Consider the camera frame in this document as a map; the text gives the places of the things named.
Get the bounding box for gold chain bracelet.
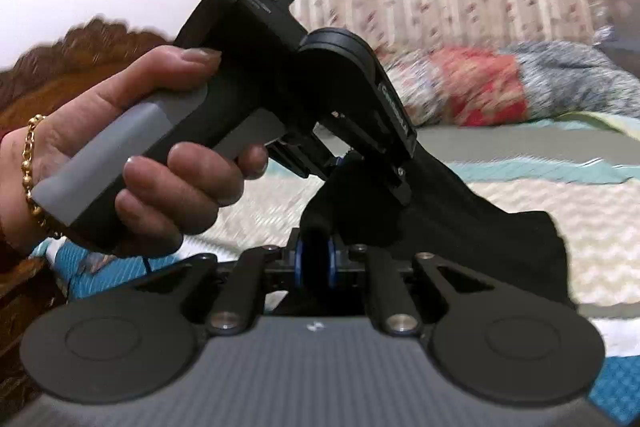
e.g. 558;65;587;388
20;114;65;241

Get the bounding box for black pants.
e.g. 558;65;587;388
272;142;577;309

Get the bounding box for red floral quilt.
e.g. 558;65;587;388
375;47;532;128

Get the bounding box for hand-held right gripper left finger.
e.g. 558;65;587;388
132;232;309;336

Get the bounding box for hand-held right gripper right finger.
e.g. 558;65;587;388
324;233;501;336

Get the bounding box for person's left forearm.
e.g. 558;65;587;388
0;134;31;260

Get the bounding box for carved wooden headboard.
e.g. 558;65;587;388
0;18;177;408

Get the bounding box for teal and cream patterned bedspread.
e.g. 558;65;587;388
30;111;640;424

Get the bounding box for clear container with red lid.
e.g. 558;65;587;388
592;0;640;64

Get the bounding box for person's left hand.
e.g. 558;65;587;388
0;44;271;254

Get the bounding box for teal wavy patterned pillow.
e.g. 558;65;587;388
30;237;201;305

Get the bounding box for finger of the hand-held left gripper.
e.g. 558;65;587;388
394;163;415;208

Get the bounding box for grey patterned blanket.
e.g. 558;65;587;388
500;39;640;122

